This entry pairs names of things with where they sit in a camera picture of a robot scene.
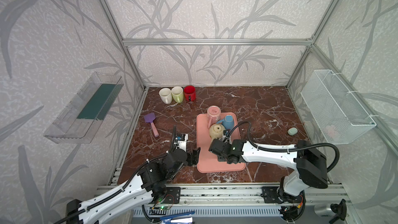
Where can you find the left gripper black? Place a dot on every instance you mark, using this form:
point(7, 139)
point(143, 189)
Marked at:
point(193, 157)

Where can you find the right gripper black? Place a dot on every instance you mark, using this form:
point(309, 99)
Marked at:
point(214, 146)

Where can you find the pink plastic tray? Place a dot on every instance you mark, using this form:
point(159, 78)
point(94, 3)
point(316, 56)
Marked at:
point(208, 162)

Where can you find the pink mug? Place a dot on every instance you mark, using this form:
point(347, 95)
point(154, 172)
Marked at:
point(213, 115)

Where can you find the white mug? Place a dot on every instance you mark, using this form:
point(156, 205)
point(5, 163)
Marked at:
point(166, 95)

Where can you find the light green mug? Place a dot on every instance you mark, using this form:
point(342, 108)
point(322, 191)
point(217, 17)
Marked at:
point(177, 94)

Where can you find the red mug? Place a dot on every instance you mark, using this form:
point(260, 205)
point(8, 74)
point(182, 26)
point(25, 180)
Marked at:
point(189, 93)

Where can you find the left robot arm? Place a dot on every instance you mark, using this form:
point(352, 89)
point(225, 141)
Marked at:
point(147, 184)

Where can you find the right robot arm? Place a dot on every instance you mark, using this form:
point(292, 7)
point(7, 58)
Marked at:
point(310, 163)

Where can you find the blue mug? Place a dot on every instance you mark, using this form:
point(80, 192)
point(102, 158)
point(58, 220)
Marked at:
point(227, 122)

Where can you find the beige teapot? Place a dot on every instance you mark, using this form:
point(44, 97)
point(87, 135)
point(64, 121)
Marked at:
point(216, 131)

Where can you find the purple spatula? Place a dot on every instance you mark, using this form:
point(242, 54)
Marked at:
point(149, 118)

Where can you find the pale green soap bar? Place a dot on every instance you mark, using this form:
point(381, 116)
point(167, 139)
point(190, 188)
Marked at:
point(292, 131)

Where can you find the silver black clamp device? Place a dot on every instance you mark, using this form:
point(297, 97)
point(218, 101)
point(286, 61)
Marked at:
point(333, 210)

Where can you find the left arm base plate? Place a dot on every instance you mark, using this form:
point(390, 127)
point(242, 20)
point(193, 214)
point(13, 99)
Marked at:
point(172, 196)

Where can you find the blue handled tool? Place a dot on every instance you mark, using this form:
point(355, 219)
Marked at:
point(181, 218)

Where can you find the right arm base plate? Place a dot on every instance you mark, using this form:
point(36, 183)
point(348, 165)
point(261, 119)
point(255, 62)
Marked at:
point(277, 196)

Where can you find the clear plastic wall shelf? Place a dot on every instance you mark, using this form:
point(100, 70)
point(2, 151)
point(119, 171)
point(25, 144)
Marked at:
point(81, 119)

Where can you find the white wire basket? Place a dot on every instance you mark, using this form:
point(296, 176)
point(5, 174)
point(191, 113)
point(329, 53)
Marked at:
point(332, 103)

